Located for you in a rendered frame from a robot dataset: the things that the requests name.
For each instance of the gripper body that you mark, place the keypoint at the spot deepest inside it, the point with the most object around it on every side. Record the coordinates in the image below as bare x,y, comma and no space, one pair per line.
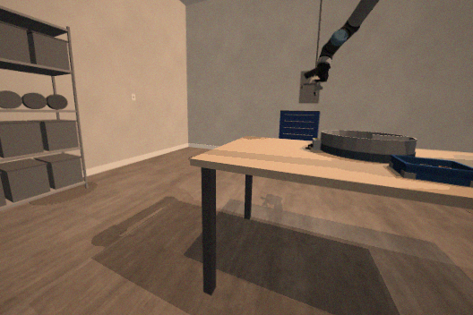
323,68

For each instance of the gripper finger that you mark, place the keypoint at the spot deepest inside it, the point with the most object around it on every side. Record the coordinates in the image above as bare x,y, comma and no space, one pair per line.
313,77
317,86

